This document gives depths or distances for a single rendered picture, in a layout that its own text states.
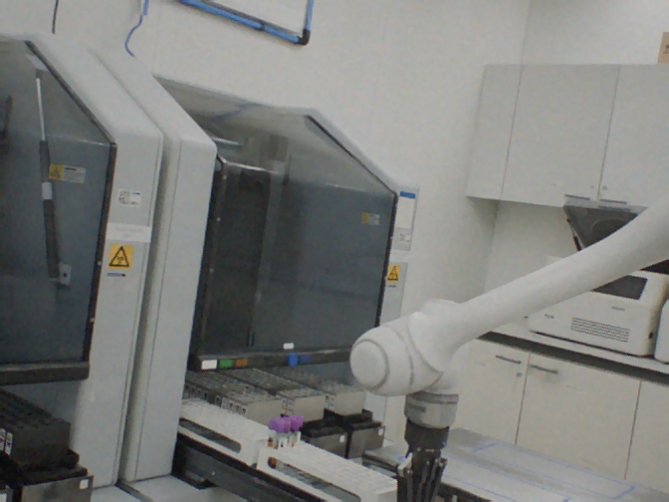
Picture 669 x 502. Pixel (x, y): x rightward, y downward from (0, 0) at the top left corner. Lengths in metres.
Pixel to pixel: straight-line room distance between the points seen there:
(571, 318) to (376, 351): 2.69
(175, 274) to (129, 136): 0.30
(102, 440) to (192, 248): 0.41
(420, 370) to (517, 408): 2.76
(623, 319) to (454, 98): 1.41
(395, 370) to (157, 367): 0.65
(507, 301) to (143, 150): 0.76
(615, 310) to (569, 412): 0.50
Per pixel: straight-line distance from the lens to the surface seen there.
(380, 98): 3.89
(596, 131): 4.22
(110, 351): 1.67
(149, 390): 1.76
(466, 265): 4.63
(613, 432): 3.84
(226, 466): 1.75
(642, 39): 4.62
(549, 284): 1.29
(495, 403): 4.08
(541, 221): 4.67
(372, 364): 1.25
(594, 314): 3.83
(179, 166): 1.70
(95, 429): 1.71
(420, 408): 1.44
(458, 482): 1.82
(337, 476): 1.58
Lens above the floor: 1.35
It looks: 3 degrees down
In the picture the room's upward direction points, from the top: 8 degrees clockwise
